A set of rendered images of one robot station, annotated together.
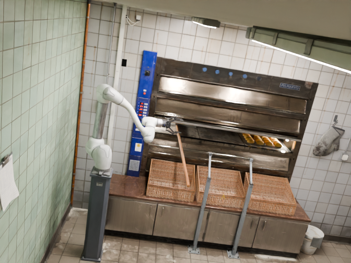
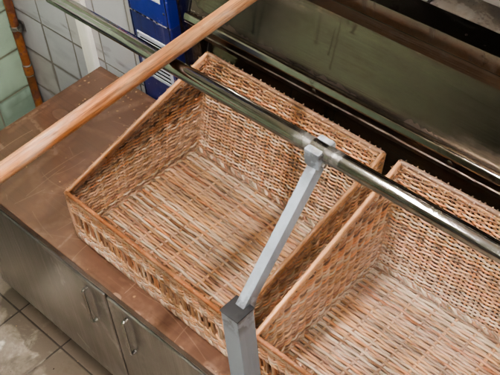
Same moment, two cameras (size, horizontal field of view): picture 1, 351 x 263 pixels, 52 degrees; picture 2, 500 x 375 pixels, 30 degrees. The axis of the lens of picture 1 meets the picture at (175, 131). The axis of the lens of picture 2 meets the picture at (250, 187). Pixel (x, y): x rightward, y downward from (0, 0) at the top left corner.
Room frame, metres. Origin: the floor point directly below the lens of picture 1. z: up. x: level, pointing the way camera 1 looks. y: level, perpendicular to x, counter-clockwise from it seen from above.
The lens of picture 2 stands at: (3.10, -1.24, 2.22)
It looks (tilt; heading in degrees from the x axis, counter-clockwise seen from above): 46 degrees down; 52
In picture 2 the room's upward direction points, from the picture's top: 6 degrees counter-clockwise
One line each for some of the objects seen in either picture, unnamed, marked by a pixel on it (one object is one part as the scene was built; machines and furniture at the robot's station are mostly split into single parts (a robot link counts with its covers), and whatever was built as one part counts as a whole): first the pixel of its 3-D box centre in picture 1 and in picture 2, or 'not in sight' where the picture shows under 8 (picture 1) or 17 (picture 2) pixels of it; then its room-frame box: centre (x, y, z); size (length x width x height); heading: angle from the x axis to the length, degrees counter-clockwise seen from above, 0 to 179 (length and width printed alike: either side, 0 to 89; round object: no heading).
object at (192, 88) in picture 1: (233, 95); not in sight; (4.26, -0.61, 1.80); 1.79 x 0.11 x 0.19; 95
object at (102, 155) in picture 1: (103, 155); not in sight; (3.26, 0.66, 1.17); 0.18 x 0.16 x 0.22; 40
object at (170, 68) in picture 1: (236, 78); not in sight; (4.28, -0.61, 1.99); 1.80 x 0.08 x 0.21; 95
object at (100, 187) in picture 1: (96, 215); not in sight; (3.25, 0.65, 0.50); 0.21 x 0.21 x 1.00; 5
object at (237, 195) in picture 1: (219, 186); (440, 337); (3.99, -0.64, 0.72); 0.56 x 0.49 x 0.28; 95
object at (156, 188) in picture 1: (171, 179); (222, 196); (3.94, -0.05, 0.72); 0.56 x 0.49 x 0.28; 94
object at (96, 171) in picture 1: (102, 169); not in sight; (3.23, 0.65, 1.03); 0.22 x 0.18 x 0.06; 5
